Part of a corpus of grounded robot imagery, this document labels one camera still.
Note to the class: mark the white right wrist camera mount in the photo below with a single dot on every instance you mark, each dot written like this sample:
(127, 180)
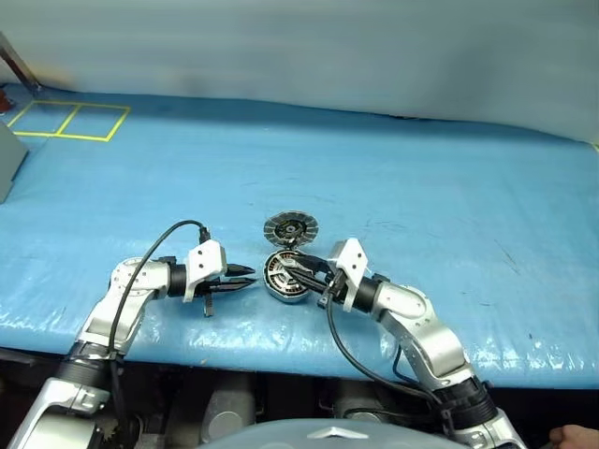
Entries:
(351, 262)

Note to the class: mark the person's bare hand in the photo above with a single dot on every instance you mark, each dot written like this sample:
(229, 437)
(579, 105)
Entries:
(578, 439)

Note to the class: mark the yellow tape squares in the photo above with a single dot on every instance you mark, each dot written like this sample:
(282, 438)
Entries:
(77, 120)

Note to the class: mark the red object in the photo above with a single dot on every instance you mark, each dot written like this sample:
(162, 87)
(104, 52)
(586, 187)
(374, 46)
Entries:
(4, 102)

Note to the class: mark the silver motor housing copper windings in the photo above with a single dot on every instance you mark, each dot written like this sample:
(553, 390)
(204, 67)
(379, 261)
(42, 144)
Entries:
(285, 298)

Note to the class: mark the blue plastic table cover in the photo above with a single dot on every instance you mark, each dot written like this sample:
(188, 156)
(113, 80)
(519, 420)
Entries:
(374, 163)

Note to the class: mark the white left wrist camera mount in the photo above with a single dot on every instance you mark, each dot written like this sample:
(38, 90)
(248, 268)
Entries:
(206, 259)

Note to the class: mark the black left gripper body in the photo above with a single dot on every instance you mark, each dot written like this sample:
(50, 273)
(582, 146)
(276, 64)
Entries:
(209, 299)

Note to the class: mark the metal pole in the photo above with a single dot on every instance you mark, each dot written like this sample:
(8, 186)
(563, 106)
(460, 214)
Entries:
(21, 65)

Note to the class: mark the grey cylinder under table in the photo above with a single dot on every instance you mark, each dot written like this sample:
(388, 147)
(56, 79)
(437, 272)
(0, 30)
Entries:
(360, 402)
(227, 411)

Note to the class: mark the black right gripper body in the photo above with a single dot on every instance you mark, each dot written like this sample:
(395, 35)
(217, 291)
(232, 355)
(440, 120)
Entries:
(334, 287)

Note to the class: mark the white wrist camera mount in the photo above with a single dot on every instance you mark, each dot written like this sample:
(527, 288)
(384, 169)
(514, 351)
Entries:
(351, 262)
(206, 259)

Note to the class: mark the grey box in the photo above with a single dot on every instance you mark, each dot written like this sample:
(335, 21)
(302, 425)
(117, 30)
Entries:
(9, 161)

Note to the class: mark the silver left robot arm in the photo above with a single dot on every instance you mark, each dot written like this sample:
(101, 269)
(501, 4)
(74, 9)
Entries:
(135, 280)

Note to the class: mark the round silver motor lid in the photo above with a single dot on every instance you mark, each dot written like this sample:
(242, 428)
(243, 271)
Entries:
(291, 229)

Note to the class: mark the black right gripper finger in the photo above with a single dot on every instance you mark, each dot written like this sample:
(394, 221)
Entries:
(306, 279)
(313, 264)

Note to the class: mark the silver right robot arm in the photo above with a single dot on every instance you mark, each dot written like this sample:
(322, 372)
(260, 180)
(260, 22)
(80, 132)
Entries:
(430, 337)

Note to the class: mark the grey robot torso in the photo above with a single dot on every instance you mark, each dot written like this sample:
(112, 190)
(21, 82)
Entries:
(290, 435)

